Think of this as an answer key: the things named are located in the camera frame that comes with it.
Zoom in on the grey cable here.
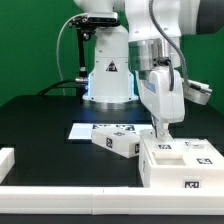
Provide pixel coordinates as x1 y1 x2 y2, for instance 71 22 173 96
55 13 88 96

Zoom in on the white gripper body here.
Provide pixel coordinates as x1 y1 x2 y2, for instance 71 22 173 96
136 69 185 126

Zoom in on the white tag sheet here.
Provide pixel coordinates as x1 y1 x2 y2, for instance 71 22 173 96
68 123 152 140

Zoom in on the white left wall block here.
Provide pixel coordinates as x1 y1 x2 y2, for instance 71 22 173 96
0 148 15 183

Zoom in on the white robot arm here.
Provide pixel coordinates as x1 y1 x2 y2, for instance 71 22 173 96
74 0 224 138

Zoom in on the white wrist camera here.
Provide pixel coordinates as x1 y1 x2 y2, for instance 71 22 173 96
183 80 212 105

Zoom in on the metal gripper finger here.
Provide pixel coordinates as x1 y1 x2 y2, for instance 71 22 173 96
151 115 159 138
157 123 169 138

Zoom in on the black cable bundle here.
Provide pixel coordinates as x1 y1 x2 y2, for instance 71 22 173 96
37 78 90 97

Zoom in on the white cabinet door with knob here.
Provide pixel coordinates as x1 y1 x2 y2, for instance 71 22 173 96
183 139 224 168

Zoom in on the white front wall rail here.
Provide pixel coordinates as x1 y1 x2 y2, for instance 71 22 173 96
0 186 224 215

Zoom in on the white cabinet box with tags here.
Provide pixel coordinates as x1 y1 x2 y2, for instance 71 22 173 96
92 127 140 158

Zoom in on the white cabinet body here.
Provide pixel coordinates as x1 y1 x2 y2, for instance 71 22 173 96
137 129 224 190

